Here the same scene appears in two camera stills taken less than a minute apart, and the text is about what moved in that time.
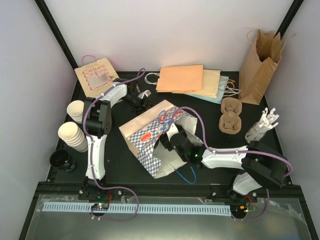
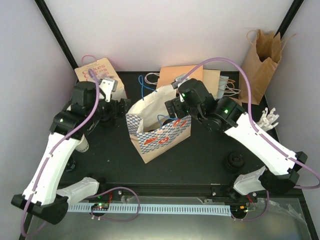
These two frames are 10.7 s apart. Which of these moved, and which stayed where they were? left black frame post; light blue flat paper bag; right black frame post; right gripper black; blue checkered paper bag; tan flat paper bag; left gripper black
Moved: right gripper black; blue checkered paper bag; left gripper black
Stayed: right black frame post; tan flat paper bag; light blue flat paper bag; left black frame post
